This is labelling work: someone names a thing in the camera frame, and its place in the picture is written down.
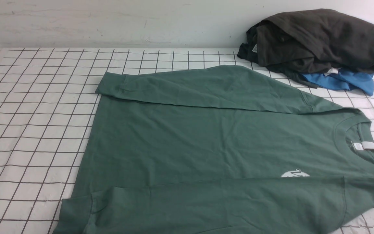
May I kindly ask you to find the blue crumpled garment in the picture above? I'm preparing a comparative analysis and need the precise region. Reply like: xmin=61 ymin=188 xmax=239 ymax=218
xmin=301 ymin=68 xmax=374 ymax=96

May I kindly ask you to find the white grid-pattern table cloth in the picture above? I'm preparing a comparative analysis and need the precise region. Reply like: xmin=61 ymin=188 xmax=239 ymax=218
xmin=0 ymin=48 xmax=374 ymax=234

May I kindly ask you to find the dark grey crumpled garment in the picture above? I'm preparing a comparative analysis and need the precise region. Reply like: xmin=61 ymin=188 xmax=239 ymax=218
xmin=237 ymin=9 xmax=374 ymax=88

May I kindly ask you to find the green long-sleeve shirt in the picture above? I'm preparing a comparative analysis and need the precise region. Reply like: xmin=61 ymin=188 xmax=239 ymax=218
xmin=53 ymin=65 xmax=374 ymax=234

